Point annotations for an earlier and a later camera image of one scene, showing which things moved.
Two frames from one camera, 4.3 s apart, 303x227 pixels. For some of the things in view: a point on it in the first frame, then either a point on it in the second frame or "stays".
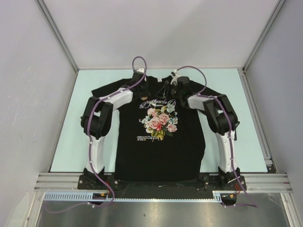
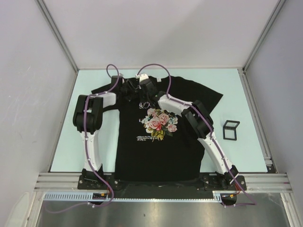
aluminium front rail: [254, 182] stays
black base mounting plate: [207, 182] stays
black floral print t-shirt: [158, 139] stays
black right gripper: [163, 92] → [140, 92]
